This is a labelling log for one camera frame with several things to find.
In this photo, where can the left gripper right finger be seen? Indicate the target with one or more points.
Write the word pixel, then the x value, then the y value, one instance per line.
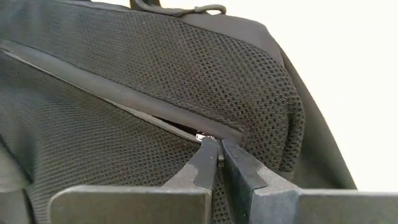
pixel 311 208

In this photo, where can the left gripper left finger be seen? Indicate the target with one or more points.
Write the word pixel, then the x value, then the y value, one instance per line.
pixel 130 205

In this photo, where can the black backpack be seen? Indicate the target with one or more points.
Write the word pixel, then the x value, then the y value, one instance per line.
pixel 155 62

